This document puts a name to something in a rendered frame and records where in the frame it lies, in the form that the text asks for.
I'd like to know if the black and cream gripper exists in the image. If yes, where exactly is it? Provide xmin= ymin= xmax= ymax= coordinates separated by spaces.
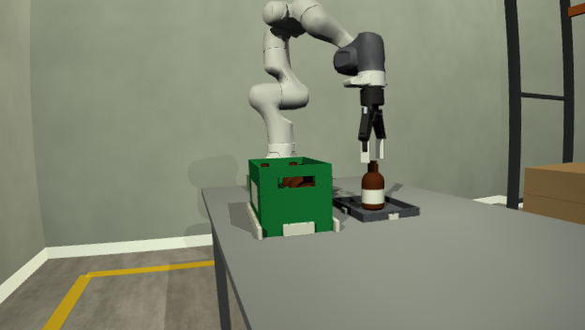
xmin=358 ymin=88 xmax=386 ymax=163

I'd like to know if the green bottle crate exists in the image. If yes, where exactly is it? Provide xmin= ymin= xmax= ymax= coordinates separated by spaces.
xmin=248 ymin=157 xmax=333 ymax=237

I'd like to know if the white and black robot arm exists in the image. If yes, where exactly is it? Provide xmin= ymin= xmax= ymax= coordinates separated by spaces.
xmin=248 ymin=0 xmax=387 ymax=158

